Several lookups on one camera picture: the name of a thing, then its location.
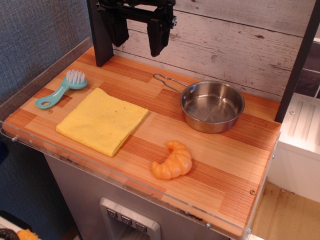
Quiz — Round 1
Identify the dark shelf post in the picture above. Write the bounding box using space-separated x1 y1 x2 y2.
86 0 114 67
274 0 320 123

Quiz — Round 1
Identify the clear acrylic edge guard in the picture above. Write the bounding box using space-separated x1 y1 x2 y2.
3 113 281 239

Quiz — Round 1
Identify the orange object bottom left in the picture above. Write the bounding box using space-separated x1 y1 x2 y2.
16 229 39 240

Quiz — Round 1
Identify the grey toy fridge cabinet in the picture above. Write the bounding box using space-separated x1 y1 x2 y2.
45 155 227 240

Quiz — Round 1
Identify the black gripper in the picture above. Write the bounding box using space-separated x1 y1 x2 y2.
96 0 177 57

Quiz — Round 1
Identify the silver metal pot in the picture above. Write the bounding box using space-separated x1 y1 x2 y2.
153 73 246 134

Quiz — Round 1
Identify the teal dish brush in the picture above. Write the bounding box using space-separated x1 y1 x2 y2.
35 69 87 109

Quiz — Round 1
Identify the silver dispenser button panel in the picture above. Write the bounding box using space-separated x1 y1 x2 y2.
99 197 162 240

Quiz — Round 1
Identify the dark right shelf post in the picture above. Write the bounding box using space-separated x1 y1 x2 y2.
274 0 320 123

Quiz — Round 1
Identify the dark left shelf post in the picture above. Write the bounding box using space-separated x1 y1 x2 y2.
86 0 114 67

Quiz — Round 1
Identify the orange plastic croissant toy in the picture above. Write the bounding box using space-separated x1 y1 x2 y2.
151 140 193 180

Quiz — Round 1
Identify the yellow folded cloth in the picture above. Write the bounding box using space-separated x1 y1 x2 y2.
56 87 149 157

